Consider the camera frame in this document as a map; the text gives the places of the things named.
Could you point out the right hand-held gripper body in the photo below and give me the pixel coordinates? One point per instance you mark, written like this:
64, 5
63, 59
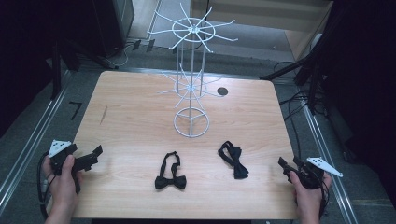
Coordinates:
308, 175

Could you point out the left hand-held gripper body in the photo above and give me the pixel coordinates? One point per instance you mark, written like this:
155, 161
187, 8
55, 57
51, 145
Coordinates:
59, 155

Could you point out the black bow tie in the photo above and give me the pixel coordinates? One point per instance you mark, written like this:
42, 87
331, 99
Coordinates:
238, 168
170, 182

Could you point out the person's right hand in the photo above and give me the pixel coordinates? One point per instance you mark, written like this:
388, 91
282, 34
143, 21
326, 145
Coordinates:
308, 196

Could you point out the person's left hand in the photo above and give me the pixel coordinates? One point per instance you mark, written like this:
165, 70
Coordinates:
63, 183

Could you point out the round grey table grommet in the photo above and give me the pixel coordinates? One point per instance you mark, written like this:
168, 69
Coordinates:
222, 91

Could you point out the dark cabinet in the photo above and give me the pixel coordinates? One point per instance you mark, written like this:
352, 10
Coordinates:
113, 28

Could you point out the light wooden furniture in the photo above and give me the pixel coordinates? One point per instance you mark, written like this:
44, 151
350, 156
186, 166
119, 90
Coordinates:
274, 15

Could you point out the aluminium floor rail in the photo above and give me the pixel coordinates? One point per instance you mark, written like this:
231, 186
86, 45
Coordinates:
34, 137
327, 161

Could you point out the black metal stand frame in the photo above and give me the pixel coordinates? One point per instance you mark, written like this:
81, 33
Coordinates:
57, 71
311, 62

